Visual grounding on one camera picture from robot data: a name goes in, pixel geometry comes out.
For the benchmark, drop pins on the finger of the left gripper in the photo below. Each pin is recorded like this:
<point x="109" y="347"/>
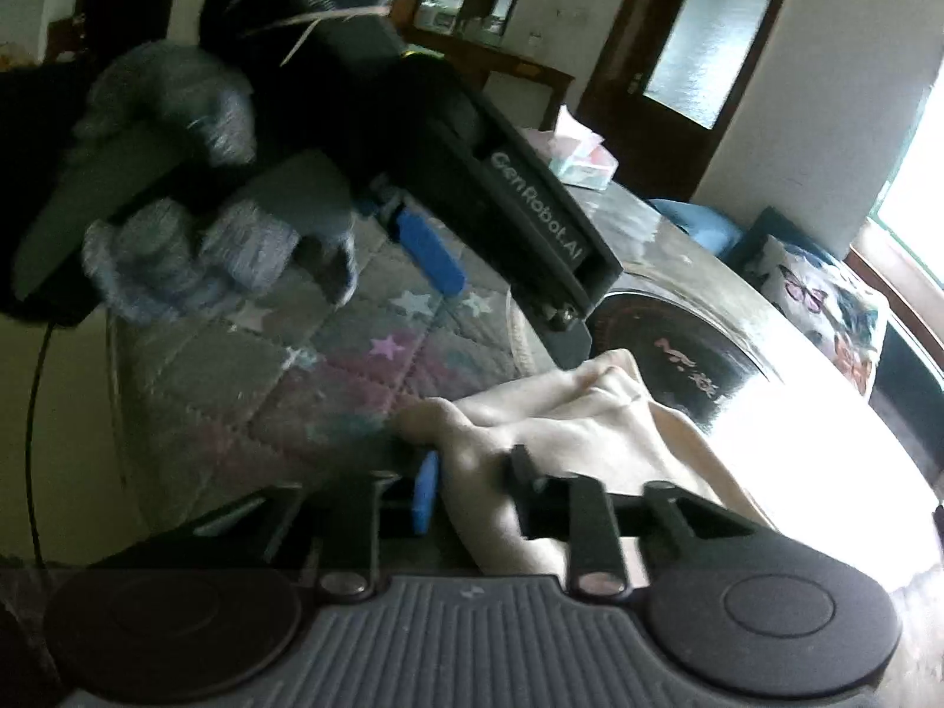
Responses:
<point x="558" y="317"/>
<point x="409" y="229"/>

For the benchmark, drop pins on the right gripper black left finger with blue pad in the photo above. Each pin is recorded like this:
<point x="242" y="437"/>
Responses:
<point x="357" y="511"/>

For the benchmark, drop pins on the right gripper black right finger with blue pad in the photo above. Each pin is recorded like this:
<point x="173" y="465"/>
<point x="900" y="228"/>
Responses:
<point x="575" y="510"/>

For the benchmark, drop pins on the beige garment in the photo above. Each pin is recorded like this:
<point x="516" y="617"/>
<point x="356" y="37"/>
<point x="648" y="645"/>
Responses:
<point x="598" y="420"/>

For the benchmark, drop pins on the grey knit gloved hand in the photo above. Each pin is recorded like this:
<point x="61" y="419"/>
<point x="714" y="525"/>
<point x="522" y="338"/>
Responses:
<point x="223" y="225"/>

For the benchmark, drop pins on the dark wooden display cabinet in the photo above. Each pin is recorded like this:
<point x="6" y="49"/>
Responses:
<point x="469" y="35"/>

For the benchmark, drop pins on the tissue box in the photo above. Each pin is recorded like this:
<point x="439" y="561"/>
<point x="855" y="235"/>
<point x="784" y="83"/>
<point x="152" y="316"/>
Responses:
<point x="575" y="153"/>

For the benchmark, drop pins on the butterfly print pillow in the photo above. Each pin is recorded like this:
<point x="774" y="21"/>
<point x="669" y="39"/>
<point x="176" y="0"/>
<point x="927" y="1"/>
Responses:
<point x="845" y="319"/>

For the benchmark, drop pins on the dark wooden door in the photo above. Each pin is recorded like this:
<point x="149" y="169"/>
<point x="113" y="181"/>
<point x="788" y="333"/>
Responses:
<point x="667" y="84"/>

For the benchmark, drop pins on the green framed window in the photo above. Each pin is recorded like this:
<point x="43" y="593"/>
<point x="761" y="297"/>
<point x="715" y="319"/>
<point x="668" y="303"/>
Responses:
<point x="899" y="246"/>

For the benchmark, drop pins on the blue teal sofa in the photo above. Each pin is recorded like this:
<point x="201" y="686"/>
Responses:
<point x="907" y="391"/>

